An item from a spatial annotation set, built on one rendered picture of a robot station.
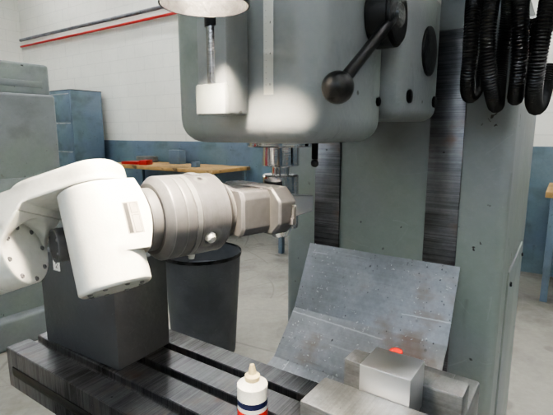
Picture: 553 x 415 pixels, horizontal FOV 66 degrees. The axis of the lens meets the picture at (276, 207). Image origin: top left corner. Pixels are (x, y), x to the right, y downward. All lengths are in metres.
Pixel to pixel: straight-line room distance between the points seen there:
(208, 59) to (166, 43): 6.58
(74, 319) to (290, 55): 0.64
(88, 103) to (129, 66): 0.93
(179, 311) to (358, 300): 1.76
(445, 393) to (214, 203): 0.35
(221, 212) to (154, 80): 6.76
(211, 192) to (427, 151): 0.51
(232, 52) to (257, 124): 0.08
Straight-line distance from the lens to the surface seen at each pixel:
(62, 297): 0.91
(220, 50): 0.45
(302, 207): 0.54
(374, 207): 0.90
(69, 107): 7.75
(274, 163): 0.53
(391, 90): 0.60
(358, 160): 0.91
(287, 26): 0.45
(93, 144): 7.90
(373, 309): 0.90
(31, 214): 0.47
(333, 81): 0.40
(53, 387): 0.89
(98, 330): 0.85
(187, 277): 2.45
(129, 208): 0.42
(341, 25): 0.48
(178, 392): 0.76
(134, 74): 7.56
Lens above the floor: 1.32
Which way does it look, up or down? 10 degrees down
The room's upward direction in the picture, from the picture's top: straight up
